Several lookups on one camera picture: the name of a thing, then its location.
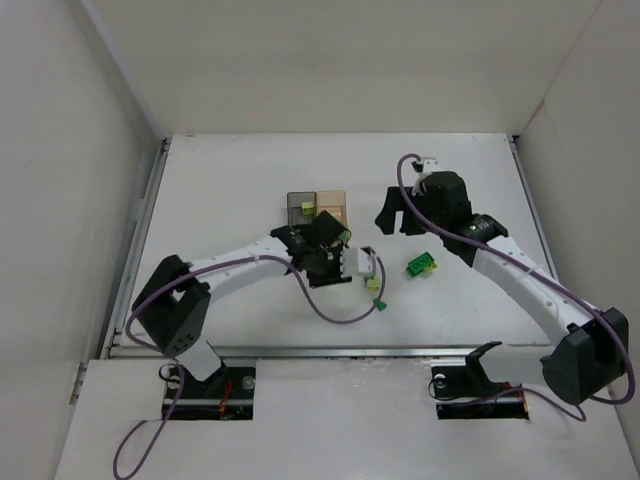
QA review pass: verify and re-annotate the lime green small lego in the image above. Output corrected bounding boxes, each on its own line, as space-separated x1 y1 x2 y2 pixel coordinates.
301 202 315 215

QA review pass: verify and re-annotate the pale yellow-green small lego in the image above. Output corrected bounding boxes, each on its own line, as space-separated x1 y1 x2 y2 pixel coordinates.
366 278 382 293

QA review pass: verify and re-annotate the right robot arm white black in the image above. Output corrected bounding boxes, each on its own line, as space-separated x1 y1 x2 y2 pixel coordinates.
375 171 636 405

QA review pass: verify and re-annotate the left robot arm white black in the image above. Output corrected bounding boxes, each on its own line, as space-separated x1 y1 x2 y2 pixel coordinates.
125 212 351 382

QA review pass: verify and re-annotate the dark green long lego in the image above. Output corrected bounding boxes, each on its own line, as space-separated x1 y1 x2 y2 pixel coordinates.
406 252 436 277

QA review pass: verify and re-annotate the grey transparent container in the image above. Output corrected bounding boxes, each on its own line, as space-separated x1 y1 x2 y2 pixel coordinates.
286 191 316 227

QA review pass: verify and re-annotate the orange transparent container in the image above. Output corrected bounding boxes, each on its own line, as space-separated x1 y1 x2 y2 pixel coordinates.
315 190 348 227

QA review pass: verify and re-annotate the dark green sloped lego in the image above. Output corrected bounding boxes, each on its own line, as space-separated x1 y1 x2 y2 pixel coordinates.
373 298 387 311

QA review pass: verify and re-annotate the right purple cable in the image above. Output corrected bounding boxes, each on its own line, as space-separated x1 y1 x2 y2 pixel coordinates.
396 153 634 422

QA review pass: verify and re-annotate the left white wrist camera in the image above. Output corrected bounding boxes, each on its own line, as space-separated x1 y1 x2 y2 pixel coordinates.
339 246 377 279

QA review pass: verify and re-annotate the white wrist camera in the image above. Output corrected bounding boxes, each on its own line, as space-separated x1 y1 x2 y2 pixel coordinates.
411 156 442 196
339 246 377 279

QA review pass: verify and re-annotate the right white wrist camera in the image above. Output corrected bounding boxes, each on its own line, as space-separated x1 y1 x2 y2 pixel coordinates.
411 156 442 196

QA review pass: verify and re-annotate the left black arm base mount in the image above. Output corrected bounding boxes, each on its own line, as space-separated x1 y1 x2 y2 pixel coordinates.
158 364 256 421

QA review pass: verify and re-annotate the aluminium front rail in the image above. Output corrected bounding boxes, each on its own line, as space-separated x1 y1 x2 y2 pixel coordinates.
104 345 554 359

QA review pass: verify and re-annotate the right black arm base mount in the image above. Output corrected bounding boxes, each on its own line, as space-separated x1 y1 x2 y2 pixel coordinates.
427 341 529 420

